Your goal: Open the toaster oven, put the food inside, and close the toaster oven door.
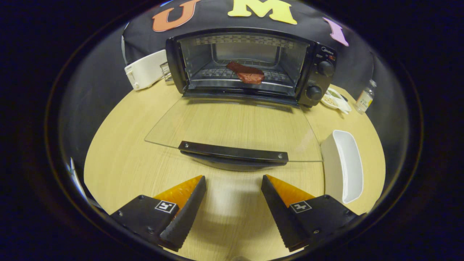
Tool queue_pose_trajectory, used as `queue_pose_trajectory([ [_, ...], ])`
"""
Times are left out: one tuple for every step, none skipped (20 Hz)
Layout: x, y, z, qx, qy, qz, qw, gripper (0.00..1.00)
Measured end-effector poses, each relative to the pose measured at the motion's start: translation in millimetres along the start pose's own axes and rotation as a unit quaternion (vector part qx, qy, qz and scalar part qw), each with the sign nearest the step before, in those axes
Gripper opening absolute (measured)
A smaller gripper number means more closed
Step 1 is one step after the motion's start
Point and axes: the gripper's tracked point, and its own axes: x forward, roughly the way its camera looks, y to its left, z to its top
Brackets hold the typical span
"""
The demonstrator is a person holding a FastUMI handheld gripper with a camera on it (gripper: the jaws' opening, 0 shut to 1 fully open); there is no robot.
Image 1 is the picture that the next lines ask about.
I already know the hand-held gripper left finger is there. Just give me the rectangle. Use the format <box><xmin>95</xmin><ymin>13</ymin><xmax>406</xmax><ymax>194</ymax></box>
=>
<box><xmin>110</xmin><ymin>175</ymin><xmax>207</xmax><ymax>252</ymax></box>

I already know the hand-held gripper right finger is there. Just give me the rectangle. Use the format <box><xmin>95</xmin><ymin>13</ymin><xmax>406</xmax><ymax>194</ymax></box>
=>
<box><xmin>261</xmin><ymin>174</ymin><xmax>359</xmax><ymax>252</ymax></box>

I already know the black toaster oven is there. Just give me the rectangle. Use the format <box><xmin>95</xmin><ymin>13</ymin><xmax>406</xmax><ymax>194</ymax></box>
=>
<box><xmin>144</xmin><ymin>27</ymin><xmax>337</xmax><ymax>171</ymax></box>

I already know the brown meat piece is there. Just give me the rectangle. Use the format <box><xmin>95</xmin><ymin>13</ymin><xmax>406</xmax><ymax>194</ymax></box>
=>
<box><xmin>226</xmin><ymin>61</ymin><xmax>265</xmax><ymax>85</ymax></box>

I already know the white bread toaster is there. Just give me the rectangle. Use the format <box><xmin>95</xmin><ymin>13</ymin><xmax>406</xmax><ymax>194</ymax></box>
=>
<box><xmin>124</xmin><ymin>49</ymin><xmax>168</xmax><ymax>91</ymax></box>

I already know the white rectangular tray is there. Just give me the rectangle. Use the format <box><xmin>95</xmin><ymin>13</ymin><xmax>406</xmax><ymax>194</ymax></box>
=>
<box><xmin>320</xmin><ymin>130</ymin><xmax>364</xmax><ymax>204</ymax></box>

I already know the white divided bean plate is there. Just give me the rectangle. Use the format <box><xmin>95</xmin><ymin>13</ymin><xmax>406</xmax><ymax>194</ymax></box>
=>
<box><xmin>320</xmin><ymin>87</ymin><xmax>352</xmax><ymax>115</ymax></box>

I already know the clear glass bottle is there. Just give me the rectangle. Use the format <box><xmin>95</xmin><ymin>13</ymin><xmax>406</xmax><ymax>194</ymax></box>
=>
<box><xmin>355</xmin><ymin>79</ymin><xmax>377</xmax><ymax>115</ymax></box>

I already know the metal wire rack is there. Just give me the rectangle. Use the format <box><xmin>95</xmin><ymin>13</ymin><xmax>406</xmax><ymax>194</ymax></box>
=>
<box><xmin>160</xmin><ymin>62</ymin><xmax>174</xmax><ymax>82</ymax></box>

